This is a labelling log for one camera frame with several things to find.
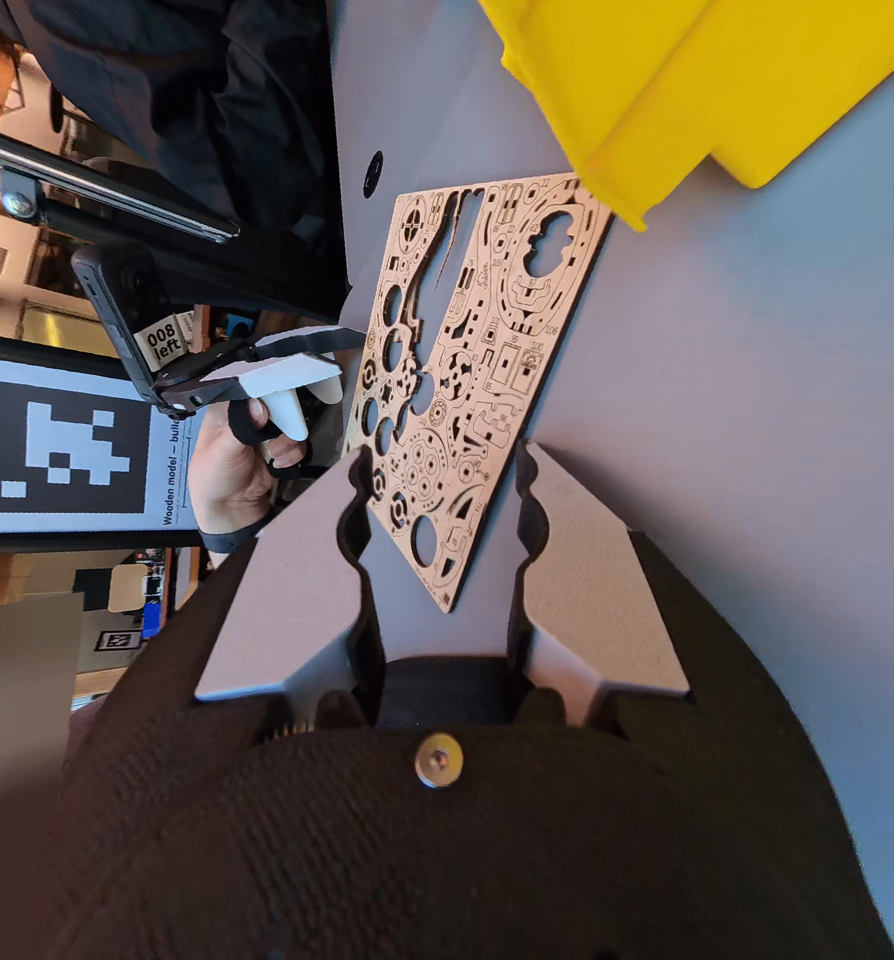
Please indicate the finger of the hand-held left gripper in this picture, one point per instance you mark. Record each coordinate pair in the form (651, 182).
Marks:
(297, 339)
(289, 375)

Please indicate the black round table grommet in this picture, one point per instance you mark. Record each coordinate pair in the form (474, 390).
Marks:
(373, 174)

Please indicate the black wristband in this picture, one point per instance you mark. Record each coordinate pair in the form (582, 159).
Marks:
(226, 541)

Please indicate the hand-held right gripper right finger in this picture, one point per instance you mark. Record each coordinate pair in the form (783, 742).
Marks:
(597, 607)

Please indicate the laser-cut plywood parts sheet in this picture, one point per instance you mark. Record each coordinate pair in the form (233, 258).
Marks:
(492, 352)

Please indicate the silver metal bar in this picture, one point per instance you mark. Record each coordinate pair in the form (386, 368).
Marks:
(117, 191)

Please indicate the person's left hand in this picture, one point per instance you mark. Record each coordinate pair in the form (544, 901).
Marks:
(222, 480)

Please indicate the yellow plastic bin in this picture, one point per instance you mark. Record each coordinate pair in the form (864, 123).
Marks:
(679, 90)

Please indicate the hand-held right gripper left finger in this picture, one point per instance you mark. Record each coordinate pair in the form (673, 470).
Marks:
(282, 607)

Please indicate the black white marker sign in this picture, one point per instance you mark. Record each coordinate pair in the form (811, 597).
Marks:
(64, 442)

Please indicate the black jacket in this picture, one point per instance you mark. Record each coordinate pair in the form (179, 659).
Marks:
(192, 90)

